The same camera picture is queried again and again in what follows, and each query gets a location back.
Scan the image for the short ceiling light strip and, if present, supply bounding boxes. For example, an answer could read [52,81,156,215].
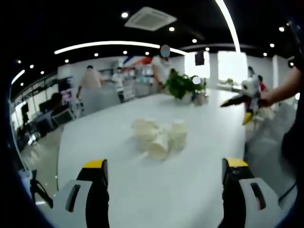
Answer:
[11,69,26,85]

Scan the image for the black hanging screen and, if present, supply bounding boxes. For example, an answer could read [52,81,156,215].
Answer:
[194,50,205,66]

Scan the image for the straight ceiling light strip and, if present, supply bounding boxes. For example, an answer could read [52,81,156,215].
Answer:
[215,0,242,53]

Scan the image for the curved ceiling light strip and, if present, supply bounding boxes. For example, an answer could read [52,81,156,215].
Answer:
[54,40,189,56]

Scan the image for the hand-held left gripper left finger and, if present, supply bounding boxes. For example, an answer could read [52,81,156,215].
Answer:
[52,159,110,228]

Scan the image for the small beige containers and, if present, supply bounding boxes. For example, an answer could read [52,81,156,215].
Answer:
[193,93,209,106]

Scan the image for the green potted plant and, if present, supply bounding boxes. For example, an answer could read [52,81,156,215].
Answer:
[163,70,206,104]

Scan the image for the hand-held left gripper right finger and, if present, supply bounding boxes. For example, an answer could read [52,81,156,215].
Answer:
[218,157,285,228]

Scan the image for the white table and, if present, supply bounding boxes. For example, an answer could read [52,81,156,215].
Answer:
[57,87,247,228]

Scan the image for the ceiling air conditioner vent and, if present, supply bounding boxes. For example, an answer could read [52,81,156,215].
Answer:
[124,6,178,32]

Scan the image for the person's right hand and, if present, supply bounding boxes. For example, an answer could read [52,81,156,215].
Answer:
[259,91,274,107]

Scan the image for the black cable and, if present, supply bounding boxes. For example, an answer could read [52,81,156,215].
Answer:
[277,182,297,202]

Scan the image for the grey desk monitor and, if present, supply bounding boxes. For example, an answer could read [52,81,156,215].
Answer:
[51,108,75,127]

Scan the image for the pile of white paper cups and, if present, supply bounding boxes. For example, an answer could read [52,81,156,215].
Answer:
[132,118,188,162]

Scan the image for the black tripod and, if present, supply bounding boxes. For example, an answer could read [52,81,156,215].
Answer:
[29,169,54,209]

